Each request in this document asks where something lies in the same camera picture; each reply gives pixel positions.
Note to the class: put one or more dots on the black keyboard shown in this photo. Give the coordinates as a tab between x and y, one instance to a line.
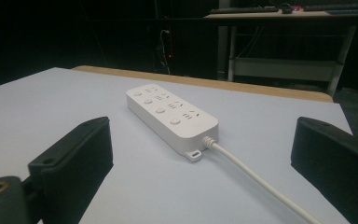
244	10
335	6

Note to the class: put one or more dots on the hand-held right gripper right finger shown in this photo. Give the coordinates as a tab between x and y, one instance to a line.
338	161

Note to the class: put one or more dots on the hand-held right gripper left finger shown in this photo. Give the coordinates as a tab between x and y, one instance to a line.
74	161

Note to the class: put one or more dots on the background desk with metal frame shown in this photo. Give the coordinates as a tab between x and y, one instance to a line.
289	49

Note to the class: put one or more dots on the white sheet table cover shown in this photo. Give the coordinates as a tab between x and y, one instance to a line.
155	186

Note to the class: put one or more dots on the white power strip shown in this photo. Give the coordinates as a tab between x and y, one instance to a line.
171	119

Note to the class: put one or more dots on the black computer mouse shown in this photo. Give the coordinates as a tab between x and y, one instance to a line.
286	9

